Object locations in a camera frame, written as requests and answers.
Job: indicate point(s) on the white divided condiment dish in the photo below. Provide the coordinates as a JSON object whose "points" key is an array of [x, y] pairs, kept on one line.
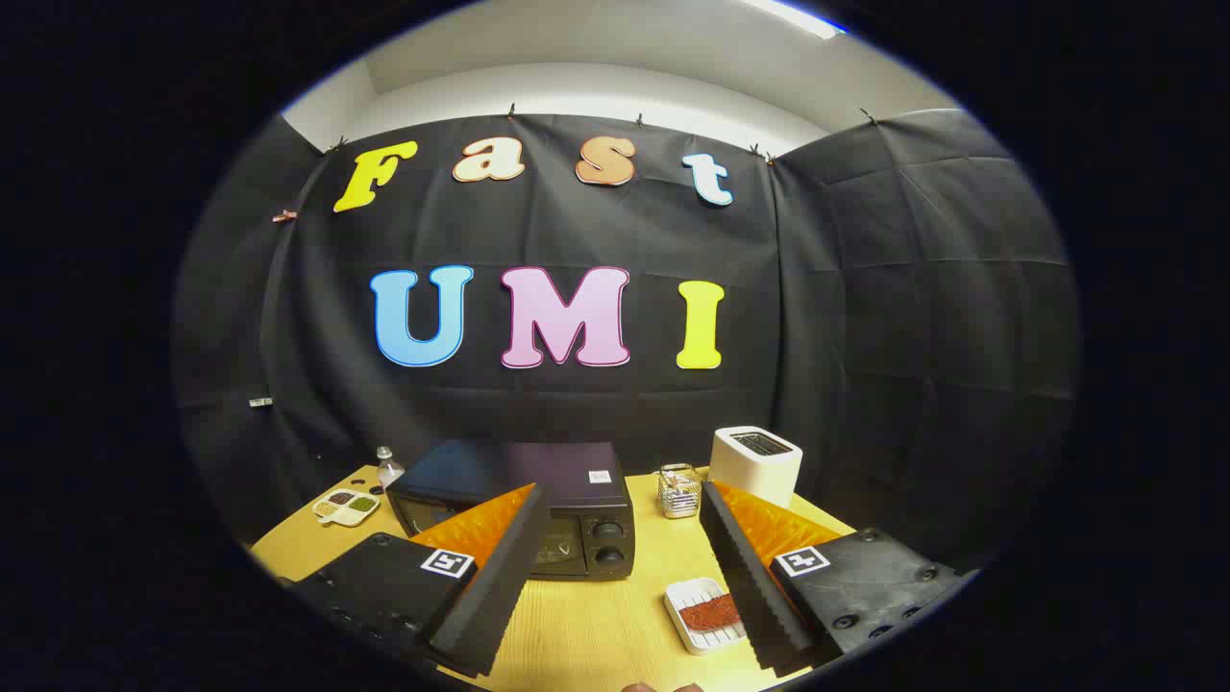
{"points": [[346, 506]]}

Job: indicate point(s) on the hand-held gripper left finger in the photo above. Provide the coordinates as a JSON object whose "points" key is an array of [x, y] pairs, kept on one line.
{"points": [[500, 586]]}

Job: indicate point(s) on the black backdrop cloth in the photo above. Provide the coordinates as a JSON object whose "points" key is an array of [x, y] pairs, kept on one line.
{"points": [[865, 336]]}

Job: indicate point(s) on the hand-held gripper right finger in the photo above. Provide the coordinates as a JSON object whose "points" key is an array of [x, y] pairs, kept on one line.
{"points": [[750, 577]]}

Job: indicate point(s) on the black toaster oven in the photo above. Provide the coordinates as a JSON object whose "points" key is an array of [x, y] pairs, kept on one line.
{"points": [[538, 471]]}

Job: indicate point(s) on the white bread toaster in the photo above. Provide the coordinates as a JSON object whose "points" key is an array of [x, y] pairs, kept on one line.
{"points": [[754, 476]]}

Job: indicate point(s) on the clear jar of toothpicks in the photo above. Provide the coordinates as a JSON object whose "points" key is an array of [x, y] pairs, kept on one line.
{"points": [[679, 495]]}

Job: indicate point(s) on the clear plastic bottle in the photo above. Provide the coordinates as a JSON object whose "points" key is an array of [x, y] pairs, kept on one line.
{"points": [[389, 471]]}

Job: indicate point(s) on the brown grilled meat slice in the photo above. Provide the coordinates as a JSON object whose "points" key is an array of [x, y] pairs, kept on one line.
{"points": [[709, 612]]}

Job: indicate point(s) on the ceiling light strip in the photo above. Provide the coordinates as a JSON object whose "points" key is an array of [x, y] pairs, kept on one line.
{"points": [[793, 17]]}

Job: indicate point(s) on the white ribbed rectangular tray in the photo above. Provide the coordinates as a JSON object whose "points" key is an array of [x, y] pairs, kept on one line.
{"points": [[692, 587]]}

